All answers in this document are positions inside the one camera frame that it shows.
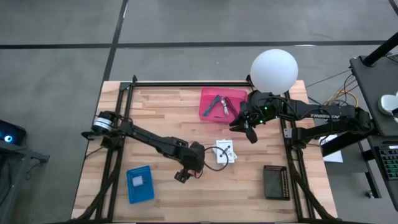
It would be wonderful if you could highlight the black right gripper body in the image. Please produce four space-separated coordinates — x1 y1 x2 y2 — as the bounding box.
239 101 265 127

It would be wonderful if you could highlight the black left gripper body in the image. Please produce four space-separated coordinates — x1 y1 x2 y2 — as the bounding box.
180 141 206 175

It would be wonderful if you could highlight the pink black braided cable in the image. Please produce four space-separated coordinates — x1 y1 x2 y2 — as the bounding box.
224 96 240 116

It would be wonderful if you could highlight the white cardboard box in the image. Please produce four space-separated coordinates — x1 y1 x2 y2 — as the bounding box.
215 139 235 165
212 144 239 162

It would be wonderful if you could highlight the pink translucent plastic bin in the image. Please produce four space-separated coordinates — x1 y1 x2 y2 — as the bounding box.
198 86 249 124

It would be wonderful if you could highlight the blue plastic bin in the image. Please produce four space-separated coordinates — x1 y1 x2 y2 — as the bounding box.
126 164 155 205

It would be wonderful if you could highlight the black plastic bin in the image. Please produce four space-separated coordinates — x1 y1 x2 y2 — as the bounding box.
262 164 291 200

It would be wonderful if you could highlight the white globe lamp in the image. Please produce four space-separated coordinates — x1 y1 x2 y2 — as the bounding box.
250 49 299 96

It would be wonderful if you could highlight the white paper sheet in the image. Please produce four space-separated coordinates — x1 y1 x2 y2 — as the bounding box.
319 134 345 164

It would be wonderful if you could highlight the black side desk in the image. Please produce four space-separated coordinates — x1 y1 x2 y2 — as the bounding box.
320 54 398 215

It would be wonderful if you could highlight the white rounded device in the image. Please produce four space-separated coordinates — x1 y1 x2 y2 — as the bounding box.
378 91 398 124

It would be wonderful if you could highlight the black keyboard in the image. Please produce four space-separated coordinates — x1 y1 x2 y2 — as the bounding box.
376 144 398 181

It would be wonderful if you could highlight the black pole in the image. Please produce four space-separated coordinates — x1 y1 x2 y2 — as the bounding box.
362 32 398 67

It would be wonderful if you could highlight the grey metal stand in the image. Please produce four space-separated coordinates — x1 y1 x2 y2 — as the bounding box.
0 144 50 224

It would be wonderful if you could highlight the black device blue light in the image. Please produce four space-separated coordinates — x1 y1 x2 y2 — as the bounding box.
0 119 27 147

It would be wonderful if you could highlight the white cable bundle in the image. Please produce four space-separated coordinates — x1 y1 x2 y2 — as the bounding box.
220 97 230 116

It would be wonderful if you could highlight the thin black cable loop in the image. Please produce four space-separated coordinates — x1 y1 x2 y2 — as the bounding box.
198 146 229 180

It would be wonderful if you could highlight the black aluminium table frame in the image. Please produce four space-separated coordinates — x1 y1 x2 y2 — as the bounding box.
70 74 340 224

